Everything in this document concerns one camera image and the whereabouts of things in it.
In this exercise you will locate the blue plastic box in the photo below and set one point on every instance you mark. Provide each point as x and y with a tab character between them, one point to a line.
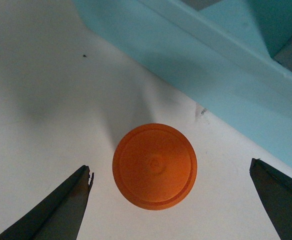
213	56

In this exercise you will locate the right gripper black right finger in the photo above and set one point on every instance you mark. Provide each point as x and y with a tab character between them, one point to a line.
274	189

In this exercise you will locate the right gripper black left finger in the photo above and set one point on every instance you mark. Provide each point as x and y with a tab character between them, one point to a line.
59	215

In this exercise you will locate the orange cylinder part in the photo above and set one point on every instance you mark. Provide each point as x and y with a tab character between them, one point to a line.
154	166

